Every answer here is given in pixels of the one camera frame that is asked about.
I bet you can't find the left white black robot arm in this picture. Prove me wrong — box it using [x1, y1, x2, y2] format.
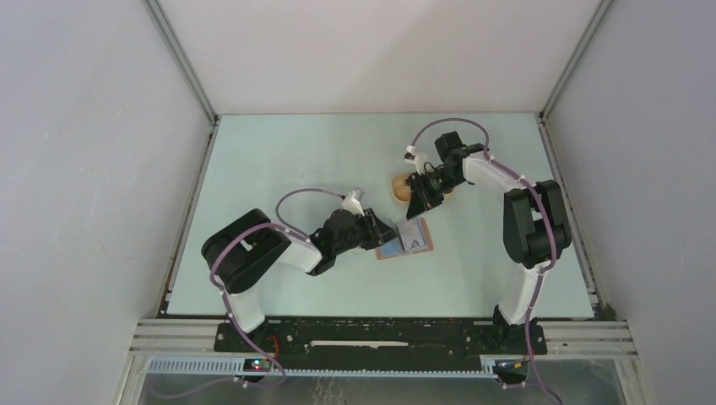
[201, 208, 399, 352]

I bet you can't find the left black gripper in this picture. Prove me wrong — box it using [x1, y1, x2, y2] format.
[333, 208, 399, 256]

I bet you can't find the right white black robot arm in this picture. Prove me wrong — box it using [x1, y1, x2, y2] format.
[404, 153, 572, 353]

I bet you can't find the beige oval tray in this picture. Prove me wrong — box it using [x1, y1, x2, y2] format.
[391, 172, 455, 207]

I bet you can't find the white slotted cable duct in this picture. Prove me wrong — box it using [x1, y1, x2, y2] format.
[146, 356, 496, 378]

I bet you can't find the aluminium frame rail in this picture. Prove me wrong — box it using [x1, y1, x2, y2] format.
[129, 316, 637, 359]

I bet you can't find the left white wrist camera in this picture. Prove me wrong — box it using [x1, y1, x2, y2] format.
[341, 187, 365, 217]

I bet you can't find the orange leather card holder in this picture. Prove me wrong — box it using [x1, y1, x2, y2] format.
[376, 218, 434, 260]

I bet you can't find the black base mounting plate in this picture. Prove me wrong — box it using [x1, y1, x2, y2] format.
[214, 316, 548, 371]

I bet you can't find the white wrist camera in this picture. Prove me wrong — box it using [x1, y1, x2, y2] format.
[404, 144, 430, 175]
[341, 187, 365, 217]

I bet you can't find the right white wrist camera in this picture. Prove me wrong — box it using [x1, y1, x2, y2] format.
[404, 144, 430, 175]

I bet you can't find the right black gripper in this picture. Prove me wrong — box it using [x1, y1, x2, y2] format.
[406, 167, 463, 220]

